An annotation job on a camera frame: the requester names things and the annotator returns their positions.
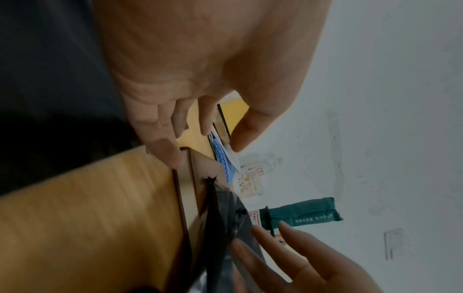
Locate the black plastic bag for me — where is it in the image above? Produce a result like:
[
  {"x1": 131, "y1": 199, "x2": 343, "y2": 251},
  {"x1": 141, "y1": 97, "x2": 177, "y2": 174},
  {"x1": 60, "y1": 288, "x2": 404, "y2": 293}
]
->
[{"x1": 195, "y1": 174, "x2": 270, "y2": 293}]

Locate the white wall socket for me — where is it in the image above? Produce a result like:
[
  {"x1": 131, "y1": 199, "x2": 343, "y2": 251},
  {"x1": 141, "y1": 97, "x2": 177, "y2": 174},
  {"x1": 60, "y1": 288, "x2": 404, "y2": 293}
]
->
[{"x1": 383, "y1": 227, "x2": 405, "y2": 261}]

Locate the person's dark shirt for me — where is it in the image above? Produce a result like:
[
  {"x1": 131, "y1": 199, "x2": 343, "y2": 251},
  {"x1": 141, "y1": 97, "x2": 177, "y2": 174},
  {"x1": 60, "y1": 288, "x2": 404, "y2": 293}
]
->
[{"x1": 0, "y1": 0, "x2": 147, "y2": 196}]

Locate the black framed panel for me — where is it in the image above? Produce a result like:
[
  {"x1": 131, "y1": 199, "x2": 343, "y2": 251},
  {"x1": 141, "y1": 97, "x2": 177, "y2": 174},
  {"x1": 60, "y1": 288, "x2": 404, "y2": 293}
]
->
[{"x1": 211, "y1": 103, "x2": 233, "y2": 144}]

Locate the person's right hand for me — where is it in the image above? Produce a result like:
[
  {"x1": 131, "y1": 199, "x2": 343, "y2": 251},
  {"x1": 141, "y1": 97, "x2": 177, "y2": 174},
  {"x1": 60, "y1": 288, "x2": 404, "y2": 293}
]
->
[{"x1": 231, "y1": 221, "x2": 385, "y2": 293}]

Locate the person's left hand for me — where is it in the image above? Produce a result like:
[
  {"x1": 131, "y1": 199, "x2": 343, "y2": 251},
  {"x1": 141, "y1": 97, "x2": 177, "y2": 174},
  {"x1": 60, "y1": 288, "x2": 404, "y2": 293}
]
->
[{"x1": 92, "y1": 0, "x2": 333, "y2": 169}]

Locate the wooden box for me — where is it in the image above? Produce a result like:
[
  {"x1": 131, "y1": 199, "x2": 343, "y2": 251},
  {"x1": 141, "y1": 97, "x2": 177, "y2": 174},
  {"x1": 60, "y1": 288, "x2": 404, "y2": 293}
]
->
[{"x1": 171, "y1": 146, "x2": 232, "y2": 293}]

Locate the blue patterned packet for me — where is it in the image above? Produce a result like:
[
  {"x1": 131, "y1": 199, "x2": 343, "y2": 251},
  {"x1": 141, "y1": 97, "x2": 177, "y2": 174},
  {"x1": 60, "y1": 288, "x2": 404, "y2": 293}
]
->
[{"x1": 207, "y1": 130, "x2": 242, "y2": 184}]

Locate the clear plastic bottle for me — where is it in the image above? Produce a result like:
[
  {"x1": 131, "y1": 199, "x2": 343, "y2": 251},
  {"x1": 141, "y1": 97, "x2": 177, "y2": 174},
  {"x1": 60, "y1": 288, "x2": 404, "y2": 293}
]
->
[{"x1": 239, "y1": 153, "x2": 287, "y2": 174}]

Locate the green folded umbrella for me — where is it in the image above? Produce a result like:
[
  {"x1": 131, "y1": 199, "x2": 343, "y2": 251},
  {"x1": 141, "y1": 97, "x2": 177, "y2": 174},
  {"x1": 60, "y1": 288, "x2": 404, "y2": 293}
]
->
[{"x1": 265, "y1": 196, "x2": 344, "y2": 230}]

